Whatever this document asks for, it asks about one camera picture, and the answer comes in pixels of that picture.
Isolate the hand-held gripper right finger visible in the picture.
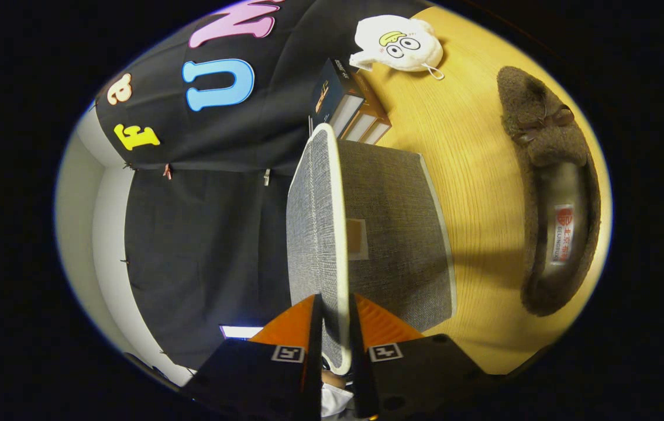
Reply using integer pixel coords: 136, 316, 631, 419
348, 294, 487, 420

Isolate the dark hardcover book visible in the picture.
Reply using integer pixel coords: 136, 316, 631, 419
308, 57, 366, 138

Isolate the brown hardcover book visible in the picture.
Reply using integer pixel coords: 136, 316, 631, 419
340, 73, 393, 146

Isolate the grey fabric storage box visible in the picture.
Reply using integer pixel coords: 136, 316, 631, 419
285, 123, 458, 375

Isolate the white plush face toy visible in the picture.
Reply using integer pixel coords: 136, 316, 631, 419
349, 15, 445, 81

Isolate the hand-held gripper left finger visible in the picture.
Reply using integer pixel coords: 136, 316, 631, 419
183, 294, 325, 420

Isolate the brown fuzzy shoe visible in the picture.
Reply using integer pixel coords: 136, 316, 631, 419
496, 65, 601, 318

